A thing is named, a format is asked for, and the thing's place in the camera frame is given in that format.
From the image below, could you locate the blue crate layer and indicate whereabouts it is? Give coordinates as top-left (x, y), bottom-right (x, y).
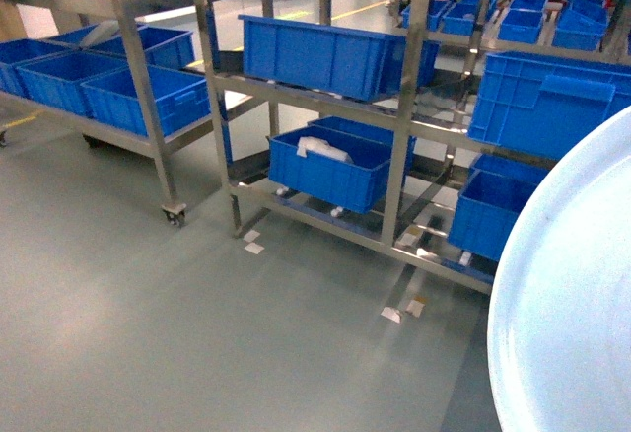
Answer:
top-left (239, 15), bottom-right (406, 102)
top-left (467, 51), bottom-right (630, 160)

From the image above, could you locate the stainless steel shelf rack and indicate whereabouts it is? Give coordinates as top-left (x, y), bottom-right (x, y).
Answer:
top-left (188, 0), bottom-right (631, 297)

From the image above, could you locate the steel cart with bins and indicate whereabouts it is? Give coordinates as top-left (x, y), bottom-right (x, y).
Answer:
top-left (1, 0), bottom-right (221, 226)

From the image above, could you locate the right lower blue crate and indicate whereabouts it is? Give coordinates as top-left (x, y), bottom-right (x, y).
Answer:
top-left (448, 154), bottom-right (548, 261)

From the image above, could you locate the light blue oval tray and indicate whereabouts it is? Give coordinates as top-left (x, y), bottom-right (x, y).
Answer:
top-left (487, 110), bottom-right (630, 431)

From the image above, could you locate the white plastic bag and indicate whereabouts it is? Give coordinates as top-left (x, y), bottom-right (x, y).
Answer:
top-left (297, 136), bottom-right (353, 164)

